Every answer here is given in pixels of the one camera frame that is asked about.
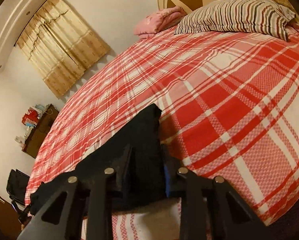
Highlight black pants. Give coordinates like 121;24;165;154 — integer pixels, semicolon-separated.
30;103;188;216

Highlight folded pink blanket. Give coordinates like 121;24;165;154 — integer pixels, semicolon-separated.
134;6;188;39

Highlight bed with red plaid sheet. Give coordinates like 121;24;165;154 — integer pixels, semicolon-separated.
24;21;299;240

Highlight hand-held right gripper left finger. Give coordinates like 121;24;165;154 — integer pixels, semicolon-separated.
17;146;140;240

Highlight striped pillow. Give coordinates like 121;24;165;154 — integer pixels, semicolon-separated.
174;0;296;41

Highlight beige floral window curtain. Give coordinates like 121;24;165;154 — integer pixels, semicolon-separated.
16;0;112;99

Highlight black folding chair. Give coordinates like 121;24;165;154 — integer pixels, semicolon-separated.
6;169;31;207

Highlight dark curtain rod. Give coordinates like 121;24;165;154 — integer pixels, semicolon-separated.
13;0;60;47

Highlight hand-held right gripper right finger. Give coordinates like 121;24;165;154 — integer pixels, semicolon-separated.
161;146;265;240

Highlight dark wooden desk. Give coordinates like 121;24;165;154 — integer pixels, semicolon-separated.
22;103;60;159

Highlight red gift bag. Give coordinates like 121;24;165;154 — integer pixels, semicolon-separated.
22;107;39;126

